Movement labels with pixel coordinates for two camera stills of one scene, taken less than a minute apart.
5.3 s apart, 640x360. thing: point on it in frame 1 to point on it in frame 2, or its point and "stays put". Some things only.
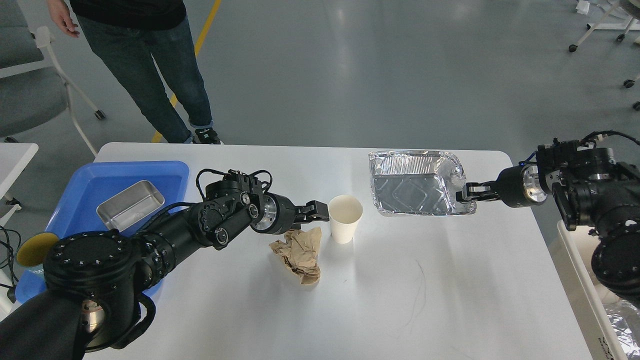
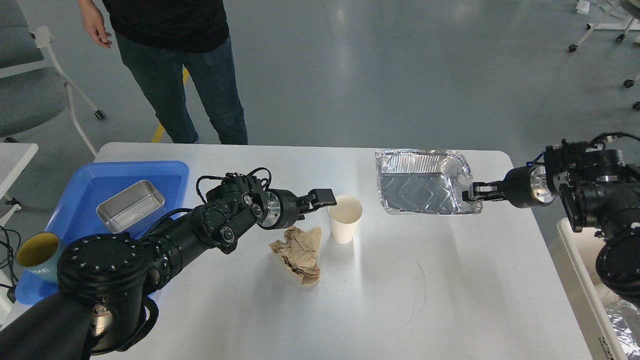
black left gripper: x=278 y=215 to x=280 y=209
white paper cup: x=344 y=211 stays put
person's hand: x=60 y=12 to x=93 y=21
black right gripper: x=520 y=186 stays put
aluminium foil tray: x=405 y=182 stays put
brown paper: x=299 y=252 stays put
